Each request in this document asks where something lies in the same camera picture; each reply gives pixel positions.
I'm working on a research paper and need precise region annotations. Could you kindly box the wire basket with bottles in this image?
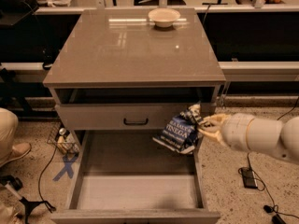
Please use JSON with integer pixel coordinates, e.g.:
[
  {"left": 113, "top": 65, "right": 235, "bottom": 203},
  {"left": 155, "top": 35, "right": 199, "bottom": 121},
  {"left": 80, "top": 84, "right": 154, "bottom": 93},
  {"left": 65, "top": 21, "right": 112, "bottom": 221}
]
[{"left": 47, "top": 122, "right": 79, "bottom": 155}]

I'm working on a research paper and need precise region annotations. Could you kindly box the blue chip bag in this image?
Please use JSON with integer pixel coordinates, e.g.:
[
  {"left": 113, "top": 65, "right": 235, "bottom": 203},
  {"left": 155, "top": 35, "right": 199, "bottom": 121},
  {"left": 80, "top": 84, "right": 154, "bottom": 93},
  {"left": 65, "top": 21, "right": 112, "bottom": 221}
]
[{"left": 153, "top": 103, "right": 203, "bottom": 155}]

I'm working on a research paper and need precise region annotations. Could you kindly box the tan shoe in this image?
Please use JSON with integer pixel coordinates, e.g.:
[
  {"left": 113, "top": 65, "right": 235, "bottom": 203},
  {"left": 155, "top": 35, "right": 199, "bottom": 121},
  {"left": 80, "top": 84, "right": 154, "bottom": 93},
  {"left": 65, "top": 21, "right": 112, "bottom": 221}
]
[{"left": 0, "top": 143, "right": 31, "bottom": 167}]

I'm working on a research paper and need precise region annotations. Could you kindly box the black left floor cable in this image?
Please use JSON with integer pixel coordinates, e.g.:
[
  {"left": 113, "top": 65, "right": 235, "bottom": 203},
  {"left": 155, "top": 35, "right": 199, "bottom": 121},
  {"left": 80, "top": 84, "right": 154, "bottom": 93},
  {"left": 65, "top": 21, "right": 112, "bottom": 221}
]
[{"left": 37, "top": 145, "right": 59, "bottom": 203}]

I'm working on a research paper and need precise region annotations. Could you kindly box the black drawer handle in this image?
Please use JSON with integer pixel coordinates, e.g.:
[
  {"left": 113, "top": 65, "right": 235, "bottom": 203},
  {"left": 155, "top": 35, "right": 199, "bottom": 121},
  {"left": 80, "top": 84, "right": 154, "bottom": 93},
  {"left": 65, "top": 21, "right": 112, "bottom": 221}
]
[{"left": 123, "top": 118, "right": 149, "bottom": 126}]

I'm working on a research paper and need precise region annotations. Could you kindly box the closed grey upper drawer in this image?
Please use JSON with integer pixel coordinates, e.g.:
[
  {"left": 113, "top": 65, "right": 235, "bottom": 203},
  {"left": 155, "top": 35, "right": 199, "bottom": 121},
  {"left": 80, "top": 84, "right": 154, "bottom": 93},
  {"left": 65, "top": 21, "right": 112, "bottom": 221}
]
[{"left": 55, "top": 103, "right": 217, "bottom": 131}]

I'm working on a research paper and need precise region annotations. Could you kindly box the black floor cable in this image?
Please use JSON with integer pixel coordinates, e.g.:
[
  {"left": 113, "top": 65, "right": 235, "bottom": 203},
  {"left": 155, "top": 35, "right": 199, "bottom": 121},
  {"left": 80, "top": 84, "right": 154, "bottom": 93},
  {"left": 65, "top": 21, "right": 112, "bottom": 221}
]
[
  {"left": 237, "top": 97, "right": 299, "bottom": 224},
  {"left": 37, "top": 145, "right": 59, "bottom": 203}
]

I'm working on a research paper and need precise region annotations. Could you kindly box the grey drawer cabinet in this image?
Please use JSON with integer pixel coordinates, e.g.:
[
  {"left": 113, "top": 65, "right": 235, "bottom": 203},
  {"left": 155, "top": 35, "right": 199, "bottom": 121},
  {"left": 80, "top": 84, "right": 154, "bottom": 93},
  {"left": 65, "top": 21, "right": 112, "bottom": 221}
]
[{"left": 42, "top": 7, "right": 227, "bottom": 224}]

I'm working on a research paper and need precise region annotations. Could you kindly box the black tripod stand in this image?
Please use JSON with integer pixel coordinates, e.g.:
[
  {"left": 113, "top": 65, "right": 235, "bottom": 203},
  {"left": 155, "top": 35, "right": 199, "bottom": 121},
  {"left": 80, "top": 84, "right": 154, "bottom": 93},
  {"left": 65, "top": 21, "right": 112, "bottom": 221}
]
[{"left": 0, "top": 175, "right": 56, "bottom": 224}]

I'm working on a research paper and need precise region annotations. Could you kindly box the person's beige trouser leg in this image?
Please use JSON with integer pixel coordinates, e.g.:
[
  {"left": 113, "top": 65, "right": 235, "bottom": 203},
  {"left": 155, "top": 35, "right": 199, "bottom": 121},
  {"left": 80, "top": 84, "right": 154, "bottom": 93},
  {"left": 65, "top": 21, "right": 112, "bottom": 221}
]
[{"left": 0, "top": 108, "right": 18, "bottom": 163}]

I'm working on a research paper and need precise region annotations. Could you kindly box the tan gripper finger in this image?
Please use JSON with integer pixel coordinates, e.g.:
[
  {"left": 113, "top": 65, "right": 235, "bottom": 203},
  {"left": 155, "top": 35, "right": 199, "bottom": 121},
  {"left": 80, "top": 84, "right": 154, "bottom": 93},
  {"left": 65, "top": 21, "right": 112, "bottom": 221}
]
[
  {"left": 202, "top": 115, "right": 218, "bottom": 125},
  {"left": 198, "top": 129, "right": 215, "bottom": 139}
]

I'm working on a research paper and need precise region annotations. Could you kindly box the white ceramic bowl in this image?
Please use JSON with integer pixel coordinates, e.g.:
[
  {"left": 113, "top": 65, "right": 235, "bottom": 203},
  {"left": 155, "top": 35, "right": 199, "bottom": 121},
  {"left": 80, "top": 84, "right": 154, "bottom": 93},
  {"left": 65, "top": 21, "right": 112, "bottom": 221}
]
[{"left": 149, "top": 8, "right": 180, "bottom": 28}]

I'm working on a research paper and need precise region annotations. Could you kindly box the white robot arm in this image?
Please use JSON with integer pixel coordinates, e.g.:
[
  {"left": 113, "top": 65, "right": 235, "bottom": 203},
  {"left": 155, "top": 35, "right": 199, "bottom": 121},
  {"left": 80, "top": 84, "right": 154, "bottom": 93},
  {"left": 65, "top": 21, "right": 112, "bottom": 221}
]
[{"left": 198, "top": 113, "right": 299, "bottom": 164}]

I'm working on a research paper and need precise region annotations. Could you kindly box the open grey middle drawer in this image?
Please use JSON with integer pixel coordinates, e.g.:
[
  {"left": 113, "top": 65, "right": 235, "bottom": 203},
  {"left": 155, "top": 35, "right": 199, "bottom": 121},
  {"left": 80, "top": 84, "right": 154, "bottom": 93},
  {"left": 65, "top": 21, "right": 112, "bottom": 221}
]
[{"left": 51, "top": 131, "right": 221, "bottom": 224}]

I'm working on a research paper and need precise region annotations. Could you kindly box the blue tape cross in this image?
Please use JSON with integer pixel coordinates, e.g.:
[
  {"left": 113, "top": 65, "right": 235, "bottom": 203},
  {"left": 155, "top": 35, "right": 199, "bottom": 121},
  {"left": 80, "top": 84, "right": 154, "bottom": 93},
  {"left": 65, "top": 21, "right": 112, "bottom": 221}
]
[{"left": 53, "top": 155, "right": 78, "bottom": 181}]

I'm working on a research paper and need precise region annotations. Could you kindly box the black power adapter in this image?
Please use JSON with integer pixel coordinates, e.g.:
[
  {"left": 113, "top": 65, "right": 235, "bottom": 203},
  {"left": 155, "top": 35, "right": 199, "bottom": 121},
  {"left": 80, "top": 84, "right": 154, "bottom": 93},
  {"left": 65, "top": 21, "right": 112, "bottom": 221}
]
[{"left": 241, "top": 168, "right": 258, "bottom": 189}]

